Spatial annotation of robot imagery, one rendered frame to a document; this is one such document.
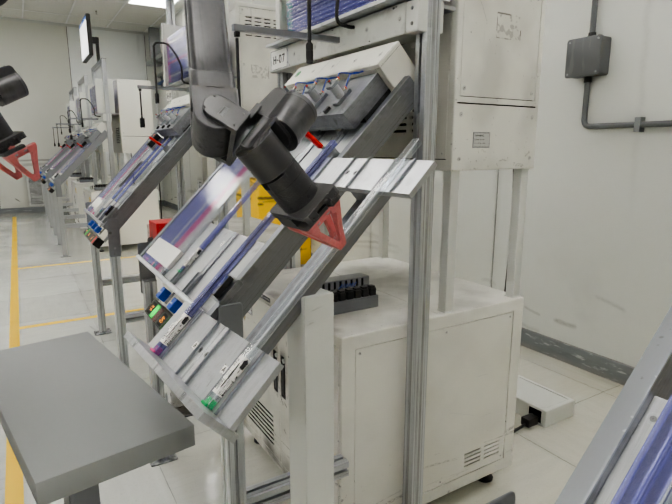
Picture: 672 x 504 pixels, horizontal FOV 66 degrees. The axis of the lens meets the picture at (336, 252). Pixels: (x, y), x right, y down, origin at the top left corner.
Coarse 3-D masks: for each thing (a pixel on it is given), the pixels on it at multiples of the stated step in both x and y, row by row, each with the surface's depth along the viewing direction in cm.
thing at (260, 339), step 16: (416, 144) 81; (400, 160) 80; (384, 176) 80; (368, 208) 78; (352, 224) 77; (320, 256) 75; (320, 272) 75; (304, 288) 73; (288, 304) 72; (272, 320) 72; (256, 336) 71; (256, 352) 70; (208, 400) 68
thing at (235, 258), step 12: (336, 144) 100; (324, 156) 99; (312, 168) 98; (264, 228) 94; (252, 240) 92; (240, 252) 91; (228, 264) 91; (216, 276) 90; (204, 288) 90; (204, 300) 89; (192, 312) 88; (156, 348) 85
